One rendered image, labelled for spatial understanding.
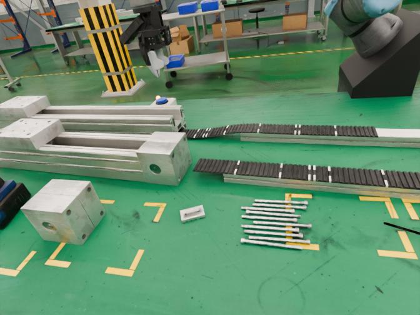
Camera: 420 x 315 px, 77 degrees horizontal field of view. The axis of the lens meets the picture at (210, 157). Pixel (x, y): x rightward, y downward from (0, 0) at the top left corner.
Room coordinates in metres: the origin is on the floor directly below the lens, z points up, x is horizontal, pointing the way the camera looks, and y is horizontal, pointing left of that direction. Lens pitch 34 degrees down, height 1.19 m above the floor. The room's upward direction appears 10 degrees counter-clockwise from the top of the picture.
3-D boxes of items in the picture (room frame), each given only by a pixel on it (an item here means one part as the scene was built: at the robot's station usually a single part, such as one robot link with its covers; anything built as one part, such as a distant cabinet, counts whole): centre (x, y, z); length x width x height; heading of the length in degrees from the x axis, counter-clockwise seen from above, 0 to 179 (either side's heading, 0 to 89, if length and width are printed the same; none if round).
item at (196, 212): (0.40, 0.06, 0.78); 0.05 x 0.03 x 0.01; 96
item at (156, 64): (0.90, 0.12, 0.98); 0.06 x 0.03 x 0.09; 67
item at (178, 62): (3.88, -0.01, 0.50); 1.03 x 0.55 x 1.01; 84
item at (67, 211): (0.44, 0.31, 0.83); 0.11 x 0.10 x 0.10; 161
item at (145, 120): (0.92, 0.45, 0.82); 0.80 x 0.10 x 0.09; 67
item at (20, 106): (1.01, 0.68, 0.87); 0.16 x 0.11 x 0.07; 67
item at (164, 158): (0.58, 0.11, 0.83); 0.12 x 0.09 x 0.10; 157
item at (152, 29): (0.92, 0.11, 1.08); 0.09 x 0.08 x 0.12; 67
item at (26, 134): (0.74, 0.52, 0.87); 0.16 x 0.11 x 0.07; 67
